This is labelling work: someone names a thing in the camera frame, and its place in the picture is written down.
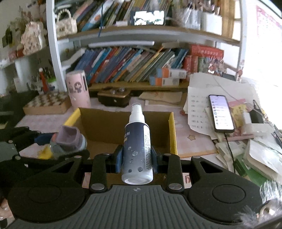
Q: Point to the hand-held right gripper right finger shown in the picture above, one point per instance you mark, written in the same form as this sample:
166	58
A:
154	160

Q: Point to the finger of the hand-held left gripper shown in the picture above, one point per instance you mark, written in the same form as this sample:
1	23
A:
44	160
44	139

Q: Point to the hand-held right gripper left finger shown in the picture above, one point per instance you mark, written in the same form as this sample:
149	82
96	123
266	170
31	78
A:
119	160

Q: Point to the white bottle with cap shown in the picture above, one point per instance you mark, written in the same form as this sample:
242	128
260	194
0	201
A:
136	154

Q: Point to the grey toy car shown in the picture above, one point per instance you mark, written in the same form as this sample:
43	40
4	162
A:
68	138

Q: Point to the yellow cardboard box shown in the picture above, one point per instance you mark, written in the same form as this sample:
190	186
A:
105	127

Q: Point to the desktop with pink checked tablecloth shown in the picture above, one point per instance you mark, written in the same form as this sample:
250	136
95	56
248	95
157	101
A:
44	120

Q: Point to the wooden chessboard box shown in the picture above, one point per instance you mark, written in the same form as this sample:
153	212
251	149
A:
46	103

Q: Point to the pen holder with pens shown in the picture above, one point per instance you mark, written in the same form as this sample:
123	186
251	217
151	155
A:
36	84

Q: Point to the white jar with green lid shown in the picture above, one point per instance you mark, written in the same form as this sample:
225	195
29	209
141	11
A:
52	84

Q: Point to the red marker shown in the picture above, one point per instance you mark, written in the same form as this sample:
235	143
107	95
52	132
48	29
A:
43	81

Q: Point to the pink cylindrical canister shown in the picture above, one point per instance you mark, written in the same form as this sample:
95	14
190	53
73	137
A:
78	90

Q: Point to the dark brown wooden box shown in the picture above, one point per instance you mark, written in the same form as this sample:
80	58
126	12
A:
113	99

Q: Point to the brown cardboard sheet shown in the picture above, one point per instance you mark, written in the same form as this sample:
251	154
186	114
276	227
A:
160	98

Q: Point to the pile of papers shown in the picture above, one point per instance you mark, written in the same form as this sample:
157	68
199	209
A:
198	105

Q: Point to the orange and white carton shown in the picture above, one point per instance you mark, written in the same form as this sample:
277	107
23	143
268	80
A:
164	81
171	73

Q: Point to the black smartphone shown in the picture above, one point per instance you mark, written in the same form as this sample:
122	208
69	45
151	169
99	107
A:
221	113

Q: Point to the white wooden bookshelf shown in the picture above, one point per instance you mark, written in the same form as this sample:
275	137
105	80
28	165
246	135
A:
55	55

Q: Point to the row of leaning books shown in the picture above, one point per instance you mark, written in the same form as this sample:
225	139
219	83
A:
132	63

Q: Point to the floral fabric bag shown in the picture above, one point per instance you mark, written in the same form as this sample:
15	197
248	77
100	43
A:
33	39

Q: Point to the red game box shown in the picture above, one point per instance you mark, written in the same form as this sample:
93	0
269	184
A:
206	57

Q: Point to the white quilted handbag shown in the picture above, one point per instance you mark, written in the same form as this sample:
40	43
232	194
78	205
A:
66	25

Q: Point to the row of shelf-top books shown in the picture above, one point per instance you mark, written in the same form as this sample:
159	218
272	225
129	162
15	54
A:
105	15

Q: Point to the white storage box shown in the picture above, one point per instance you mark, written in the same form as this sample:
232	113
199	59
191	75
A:
211	24

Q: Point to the wall poster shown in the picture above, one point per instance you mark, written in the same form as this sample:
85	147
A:
268	24

